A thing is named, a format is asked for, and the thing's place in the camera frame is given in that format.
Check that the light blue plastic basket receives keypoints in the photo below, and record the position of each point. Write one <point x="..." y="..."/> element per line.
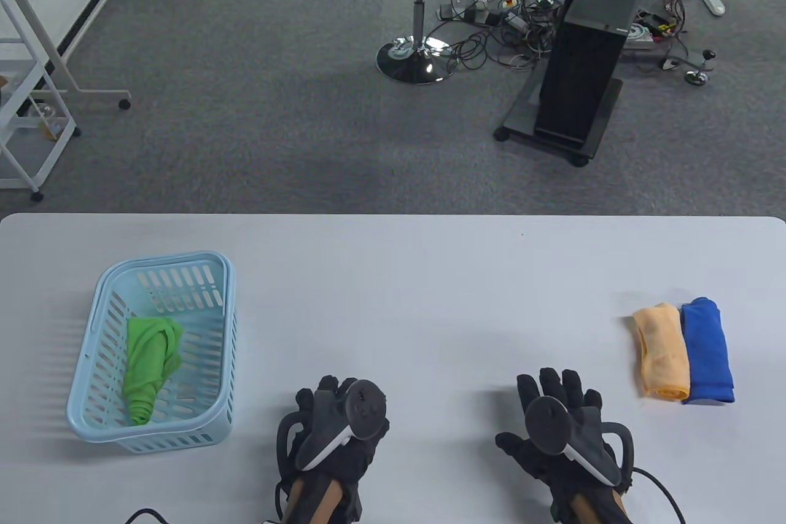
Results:
<point x="89" y="429"/>

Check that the person's right hand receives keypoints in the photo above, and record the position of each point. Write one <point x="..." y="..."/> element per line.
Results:
<point x="552" y="389"/>

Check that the black and white right controller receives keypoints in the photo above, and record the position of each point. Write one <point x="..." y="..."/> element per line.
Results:
<point x="549" y="426"/>

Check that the person's left forearm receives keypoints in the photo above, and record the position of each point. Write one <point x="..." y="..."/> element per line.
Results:
<point x="313" y="502"/>

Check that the grey power strip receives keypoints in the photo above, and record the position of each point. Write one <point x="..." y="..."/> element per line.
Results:
<point x="457" y="11"/>

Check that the person's left hand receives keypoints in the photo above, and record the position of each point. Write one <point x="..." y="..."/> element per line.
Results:
<point x="344" y="462"/>

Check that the black and white left controller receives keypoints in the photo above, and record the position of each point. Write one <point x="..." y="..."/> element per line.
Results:
<point x="365" y="407"/>

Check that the orange towel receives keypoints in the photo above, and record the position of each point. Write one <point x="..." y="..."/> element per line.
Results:
<point x="663" y="352"/>

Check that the person's right forearm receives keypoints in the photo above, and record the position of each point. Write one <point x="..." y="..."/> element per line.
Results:
<point x="599" y="512"/>

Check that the blue rectangular towel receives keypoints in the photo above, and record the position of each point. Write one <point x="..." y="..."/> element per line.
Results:
<point x="709" y="352"/>

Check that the black and white controller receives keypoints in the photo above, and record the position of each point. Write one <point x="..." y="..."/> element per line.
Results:
<point x="365" y="407"/>
<point x="549" y="426"/>

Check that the small stand with black knob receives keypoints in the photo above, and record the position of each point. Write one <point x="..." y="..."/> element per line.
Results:
<point x="694" y="77"/>

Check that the black wheeled cart base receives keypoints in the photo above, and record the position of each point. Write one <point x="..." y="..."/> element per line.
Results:
<point x="516" y="118"/>

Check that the white metal shelf rack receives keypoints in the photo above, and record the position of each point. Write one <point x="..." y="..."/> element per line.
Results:
<point x="58" y="158"/>

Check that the black computer tower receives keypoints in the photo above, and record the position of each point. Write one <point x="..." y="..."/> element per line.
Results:
<point x="580" y="75"/>

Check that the green towel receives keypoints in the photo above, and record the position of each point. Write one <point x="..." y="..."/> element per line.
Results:
<point x="147" y="364"/>

